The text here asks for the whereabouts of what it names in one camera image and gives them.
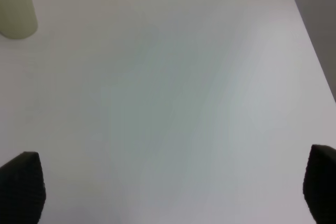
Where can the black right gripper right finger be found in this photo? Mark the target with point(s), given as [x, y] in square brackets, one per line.
[319, 184]

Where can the pale yellow plastic cup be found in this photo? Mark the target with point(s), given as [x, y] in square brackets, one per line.
[18, 19]

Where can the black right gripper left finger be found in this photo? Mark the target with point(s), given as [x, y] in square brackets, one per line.
[23, 191]

